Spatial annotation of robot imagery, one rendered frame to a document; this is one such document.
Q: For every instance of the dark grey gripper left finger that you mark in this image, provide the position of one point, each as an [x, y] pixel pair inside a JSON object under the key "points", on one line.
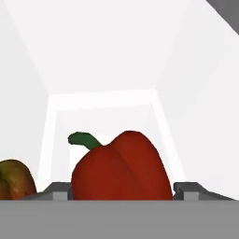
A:
{"points": [[58, 190]]}

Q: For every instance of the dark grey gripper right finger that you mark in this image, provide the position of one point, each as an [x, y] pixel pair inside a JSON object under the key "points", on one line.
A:
{"points": [[188, 190]]}

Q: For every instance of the red bell pepper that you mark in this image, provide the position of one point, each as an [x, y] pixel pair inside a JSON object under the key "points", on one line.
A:
{"points": [[124, 171]]}

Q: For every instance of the green-orange bell pepper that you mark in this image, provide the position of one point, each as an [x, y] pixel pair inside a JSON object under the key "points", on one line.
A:
{"points": [[15, 182]]}

